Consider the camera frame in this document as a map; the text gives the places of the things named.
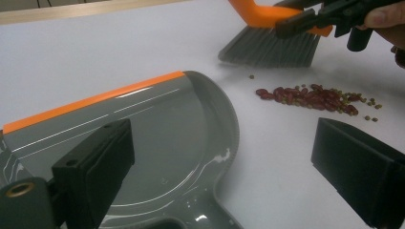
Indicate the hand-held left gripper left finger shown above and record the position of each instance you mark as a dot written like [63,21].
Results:
[92,171]

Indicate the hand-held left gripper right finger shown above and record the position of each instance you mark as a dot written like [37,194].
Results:
[359,171]

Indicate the small green beans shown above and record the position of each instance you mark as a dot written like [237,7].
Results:
[251,76]

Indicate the grey dustpan with orange edge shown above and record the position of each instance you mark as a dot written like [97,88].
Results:
[178,133]

